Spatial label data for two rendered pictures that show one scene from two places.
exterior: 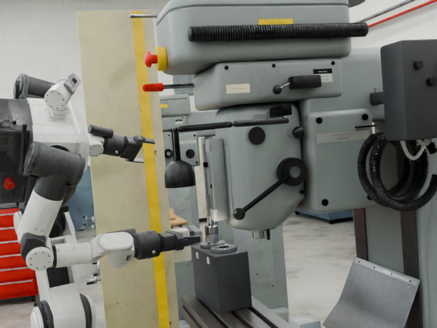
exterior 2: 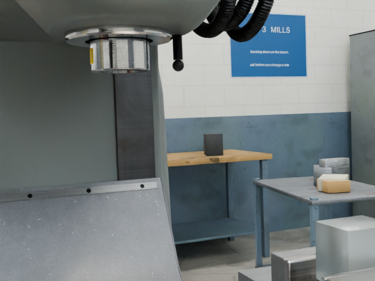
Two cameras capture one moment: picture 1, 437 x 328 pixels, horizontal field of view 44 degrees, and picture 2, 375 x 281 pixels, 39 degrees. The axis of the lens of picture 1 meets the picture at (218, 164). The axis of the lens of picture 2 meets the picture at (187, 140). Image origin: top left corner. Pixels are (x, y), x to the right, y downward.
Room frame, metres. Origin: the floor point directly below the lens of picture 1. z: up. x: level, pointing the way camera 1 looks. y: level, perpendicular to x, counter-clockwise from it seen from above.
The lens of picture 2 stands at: (1.40, 0.33, 1.24)
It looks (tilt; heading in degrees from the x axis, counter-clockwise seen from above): 3 degrees down; 264
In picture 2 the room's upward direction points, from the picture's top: 2 degrees counter-clockwise
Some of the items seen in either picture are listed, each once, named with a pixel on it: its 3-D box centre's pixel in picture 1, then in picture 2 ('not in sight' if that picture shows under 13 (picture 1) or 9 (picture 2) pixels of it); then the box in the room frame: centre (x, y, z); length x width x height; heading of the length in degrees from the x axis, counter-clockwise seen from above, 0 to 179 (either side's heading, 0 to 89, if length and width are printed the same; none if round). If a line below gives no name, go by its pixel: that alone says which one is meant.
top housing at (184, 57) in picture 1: (251, 36); not in sight; (1.42, -0.11, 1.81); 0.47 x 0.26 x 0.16; 106
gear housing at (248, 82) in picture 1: (264, 85); not in sight; (1.42, -0.14, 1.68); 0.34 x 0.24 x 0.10; 106
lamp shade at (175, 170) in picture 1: (179, 173); not in sight; (1.25, 0.09, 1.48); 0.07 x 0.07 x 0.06
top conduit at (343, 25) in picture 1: (281, 32); not in sight; (1.28, -0.17, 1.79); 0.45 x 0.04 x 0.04; 106
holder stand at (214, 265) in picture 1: (220, 273); not in sight; (1.83, 0.02, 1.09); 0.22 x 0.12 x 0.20; 23
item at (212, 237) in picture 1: (212, 235); not in sight; (1.87, 0.04, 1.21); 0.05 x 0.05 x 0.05
